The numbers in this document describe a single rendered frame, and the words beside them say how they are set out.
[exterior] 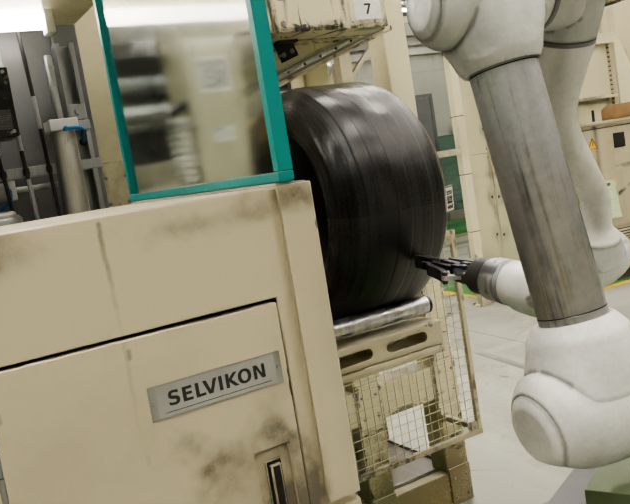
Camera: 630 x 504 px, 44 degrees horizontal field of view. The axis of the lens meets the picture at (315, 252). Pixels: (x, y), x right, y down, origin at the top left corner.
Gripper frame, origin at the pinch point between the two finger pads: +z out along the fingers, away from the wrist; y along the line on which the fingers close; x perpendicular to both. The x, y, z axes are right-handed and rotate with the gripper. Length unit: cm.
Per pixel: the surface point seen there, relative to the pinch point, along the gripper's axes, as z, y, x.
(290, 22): 54, -2, -57
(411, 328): 8.5, -0.7, 17.6
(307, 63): 66, -13, -47
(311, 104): 19.1, 14.6, -36.7
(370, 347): 8.1, 11.6, 19.0
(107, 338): -61, 87, -20
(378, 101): 14.7, -0.6, -35.7
